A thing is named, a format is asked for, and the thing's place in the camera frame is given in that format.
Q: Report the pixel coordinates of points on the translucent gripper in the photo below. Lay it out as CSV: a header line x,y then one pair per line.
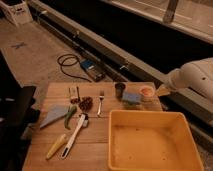
x,y
162,91

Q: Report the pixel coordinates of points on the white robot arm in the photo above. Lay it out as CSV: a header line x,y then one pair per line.
x,y
197,75

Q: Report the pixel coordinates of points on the yellow plastic tray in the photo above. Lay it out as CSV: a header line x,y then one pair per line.
x,y
151,141

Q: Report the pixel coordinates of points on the orange tape roll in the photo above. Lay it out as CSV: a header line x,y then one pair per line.
x,y
147,92

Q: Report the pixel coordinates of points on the dark small cup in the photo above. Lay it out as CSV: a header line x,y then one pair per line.
x,y
119,88

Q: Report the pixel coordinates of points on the silver fork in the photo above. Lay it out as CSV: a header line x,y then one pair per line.
x,y
101,98

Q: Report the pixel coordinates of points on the blue black power device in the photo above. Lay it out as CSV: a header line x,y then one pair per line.
x,y
93,71

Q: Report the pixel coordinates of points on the brown pine cone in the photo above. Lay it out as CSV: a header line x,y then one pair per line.
x,y
86,103

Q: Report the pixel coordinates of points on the green pepper toy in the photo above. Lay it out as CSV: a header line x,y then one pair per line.
x,y
68,116

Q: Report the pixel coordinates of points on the wooden board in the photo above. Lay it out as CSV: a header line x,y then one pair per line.
x,y
90,150

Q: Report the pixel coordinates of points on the blue-grey cloth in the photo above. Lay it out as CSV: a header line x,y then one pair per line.
x,y
55,113

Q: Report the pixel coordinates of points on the black chair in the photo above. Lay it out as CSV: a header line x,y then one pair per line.
x,y
20,114

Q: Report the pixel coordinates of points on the white box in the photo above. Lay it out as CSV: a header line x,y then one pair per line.
x,y
17,14

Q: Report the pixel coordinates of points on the white long-handled brush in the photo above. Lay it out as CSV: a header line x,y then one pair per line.
x,y
81,123

